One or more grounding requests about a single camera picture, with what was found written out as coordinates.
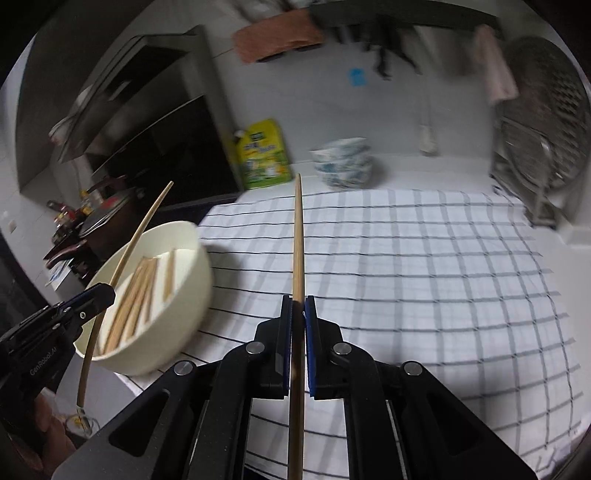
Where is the person's left hand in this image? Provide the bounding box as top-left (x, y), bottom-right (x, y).
top-left (28, 388), bottom-right (77, 467)

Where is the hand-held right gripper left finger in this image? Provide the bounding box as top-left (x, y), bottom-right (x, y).
top-left (55, 295), bottom-right (293, 480)

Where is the yellow detergent refill bag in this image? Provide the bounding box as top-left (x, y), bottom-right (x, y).
top-left (232, 119), bottom-right (294, 190)

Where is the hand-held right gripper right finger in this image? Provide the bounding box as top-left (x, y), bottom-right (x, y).
top-left (304, 295), bottom-right (539, 480)

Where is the orange dish cloth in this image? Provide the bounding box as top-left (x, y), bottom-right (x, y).
top-left (232, 10), bottom-right (324, 64)

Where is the light wooden chopstick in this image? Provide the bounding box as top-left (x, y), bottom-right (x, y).
top-left (76, 181), bottom-right (175, 409)
top-left (287, 173), bottom-right (306, 480)

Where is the black wall rail with hooks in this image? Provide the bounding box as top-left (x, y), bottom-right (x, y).
top-left (309, 2), bottom-right (502, 79)

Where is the white round paper bowl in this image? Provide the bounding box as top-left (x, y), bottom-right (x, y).
top-left (74, 220), bottom-right (214, 377)

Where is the round metal steamer plate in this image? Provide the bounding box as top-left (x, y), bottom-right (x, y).
top-left (496, 36), bottom-right (591, 190)

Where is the bundle of wooden chopsticks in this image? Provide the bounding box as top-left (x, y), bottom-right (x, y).
top-left (100, 258), bottom-right (160, 356)

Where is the pink cloth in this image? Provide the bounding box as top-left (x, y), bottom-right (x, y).
top-left (475, 25), bottom-right (518, 102)

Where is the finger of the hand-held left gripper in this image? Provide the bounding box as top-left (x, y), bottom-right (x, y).
top-left (64, 310), bottom-right (100, 345)
top-left (51, 282), bottom-right (116, 320)

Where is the dark pot with lid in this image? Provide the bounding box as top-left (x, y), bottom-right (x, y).
top-left (76, 175), bottom-right (139, 241)

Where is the small clear glass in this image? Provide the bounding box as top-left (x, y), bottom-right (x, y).
top-left (67, 405), bottom-right (99, 435)

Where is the black checked white cloth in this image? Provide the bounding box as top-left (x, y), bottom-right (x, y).
top-left (127, 188), bottom-right (585, 480)

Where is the black range hood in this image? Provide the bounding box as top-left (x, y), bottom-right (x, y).
top-left (16, 25), bottom-right (243, 204)

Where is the metal dish rack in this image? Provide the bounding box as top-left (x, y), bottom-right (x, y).
top-left (490, 115), bottom-right (561, 227)

